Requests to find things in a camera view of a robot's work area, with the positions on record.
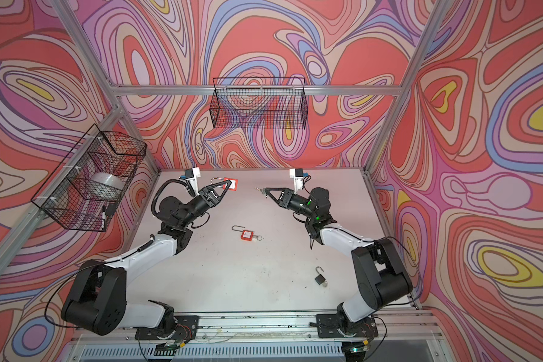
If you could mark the black wire basket left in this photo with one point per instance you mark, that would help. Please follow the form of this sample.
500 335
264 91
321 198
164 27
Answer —
67 201

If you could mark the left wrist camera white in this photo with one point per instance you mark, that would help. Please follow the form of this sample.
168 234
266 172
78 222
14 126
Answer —
190 179

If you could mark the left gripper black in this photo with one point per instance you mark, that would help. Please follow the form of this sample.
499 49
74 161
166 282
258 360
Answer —
207 200

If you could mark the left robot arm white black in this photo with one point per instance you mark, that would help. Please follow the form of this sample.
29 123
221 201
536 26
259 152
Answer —
97 300

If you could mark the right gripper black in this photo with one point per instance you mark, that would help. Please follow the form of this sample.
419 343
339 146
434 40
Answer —
286 197

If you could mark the black wire basket back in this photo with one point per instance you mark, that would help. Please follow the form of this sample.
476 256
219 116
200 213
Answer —
253 102

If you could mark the small black padlock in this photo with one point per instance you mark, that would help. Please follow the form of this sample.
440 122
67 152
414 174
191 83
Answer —
320 279

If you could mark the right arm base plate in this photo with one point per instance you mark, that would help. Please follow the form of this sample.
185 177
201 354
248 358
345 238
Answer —
336 325

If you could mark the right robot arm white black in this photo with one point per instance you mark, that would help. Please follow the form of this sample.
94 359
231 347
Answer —
379 270

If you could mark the white tape roll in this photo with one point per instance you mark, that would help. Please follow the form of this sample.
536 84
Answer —
105 187

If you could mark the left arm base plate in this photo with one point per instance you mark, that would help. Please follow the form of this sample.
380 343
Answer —
181 328

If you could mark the red padlock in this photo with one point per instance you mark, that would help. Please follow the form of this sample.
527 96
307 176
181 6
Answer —
225 183
245 234

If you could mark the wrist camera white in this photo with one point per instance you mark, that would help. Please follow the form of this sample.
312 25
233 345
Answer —
190 179
297 175

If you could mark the black wire basket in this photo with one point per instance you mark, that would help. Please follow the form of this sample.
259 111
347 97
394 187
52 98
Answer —
67 201
253 102

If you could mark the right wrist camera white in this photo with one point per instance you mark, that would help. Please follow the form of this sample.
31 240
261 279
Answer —
297 175

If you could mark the aluminium front rail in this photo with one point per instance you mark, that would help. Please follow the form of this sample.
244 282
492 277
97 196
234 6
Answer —
393 322

